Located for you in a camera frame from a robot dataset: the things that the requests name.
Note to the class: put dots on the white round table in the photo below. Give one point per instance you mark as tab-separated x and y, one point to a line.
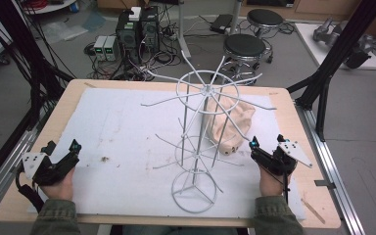
50	6

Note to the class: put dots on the grey metal bracket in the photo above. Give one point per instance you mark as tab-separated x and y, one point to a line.
324	184

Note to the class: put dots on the white foam mat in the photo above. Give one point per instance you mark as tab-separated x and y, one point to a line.
120	130

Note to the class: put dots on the black flat box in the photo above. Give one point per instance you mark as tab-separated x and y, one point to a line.
221	23

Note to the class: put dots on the grey robot part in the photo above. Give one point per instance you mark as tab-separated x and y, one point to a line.
359	49

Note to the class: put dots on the small black round stool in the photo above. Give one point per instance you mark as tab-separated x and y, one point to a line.
265	18

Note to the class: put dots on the person's left hand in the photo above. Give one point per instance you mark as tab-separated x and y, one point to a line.
60	187

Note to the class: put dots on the thin wooden stick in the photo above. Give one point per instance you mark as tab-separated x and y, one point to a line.
313	211

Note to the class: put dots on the white platform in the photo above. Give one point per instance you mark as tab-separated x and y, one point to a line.
310	42

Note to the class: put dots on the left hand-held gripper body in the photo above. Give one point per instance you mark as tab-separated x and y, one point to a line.
42	173

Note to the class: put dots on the white box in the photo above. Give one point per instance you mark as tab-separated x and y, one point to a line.
135	13

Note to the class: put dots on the aluminium rail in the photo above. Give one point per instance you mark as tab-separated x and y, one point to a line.
3	169
333	169

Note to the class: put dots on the grey power supply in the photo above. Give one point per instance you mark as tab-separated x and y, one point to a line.
111	48
100	48

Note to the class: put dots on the grey desk leg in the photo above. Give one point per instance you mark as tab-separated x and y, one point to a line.
236	16
183	29

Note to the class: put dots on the large black round stool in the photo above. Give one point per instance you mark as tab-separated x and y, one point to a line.
244	45

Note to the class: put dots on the peach cloth bag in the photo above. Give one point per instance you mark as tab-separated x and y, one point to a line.
238	120

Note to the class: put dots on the black computer tower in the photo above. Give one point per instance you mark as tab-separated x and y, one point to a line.
128	37
150	29

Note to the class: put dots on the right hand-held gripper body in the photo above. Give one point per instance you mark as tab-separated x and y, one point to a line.
275	163

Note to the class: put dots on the person's right hand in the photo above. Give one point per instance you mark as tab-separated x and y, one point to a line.
271	184

